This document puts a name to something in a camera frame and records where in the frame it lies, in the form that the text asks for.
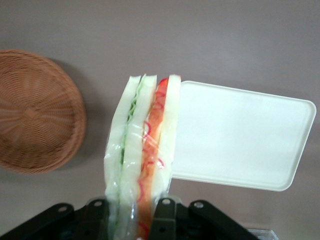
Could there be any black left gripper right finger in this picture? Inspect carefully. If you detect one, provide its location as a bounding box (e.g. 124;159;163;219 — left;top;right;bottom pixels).
151;196;259;240

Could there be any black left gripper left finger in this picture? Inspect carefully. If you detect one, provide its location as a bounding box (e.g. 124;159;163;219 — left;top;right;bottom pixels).
0;197;111;240

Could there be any plastic-wrapped triangle sandwich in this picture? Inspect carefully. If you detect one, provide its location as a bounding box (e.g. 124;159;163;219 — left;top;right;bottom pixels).
103;73;182;240

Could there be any beige plastic serving tray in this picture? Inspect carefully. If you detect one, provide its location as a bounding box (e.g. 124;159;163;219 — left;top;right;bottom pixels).
169;80;317;193

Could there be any round brown wicker basket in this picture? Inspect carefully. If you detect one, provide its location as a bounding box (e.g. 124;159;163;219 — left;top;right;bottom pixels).
0;49;88;175

